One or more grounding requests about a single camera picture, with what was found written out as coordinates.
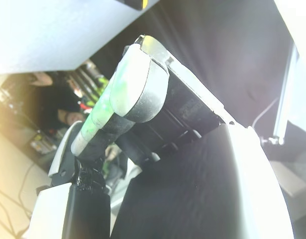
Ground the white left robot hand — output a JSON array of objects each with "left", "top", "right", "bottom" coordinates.
[{"left": 27, "top": 34, "right": 297, "bottom": 239}]

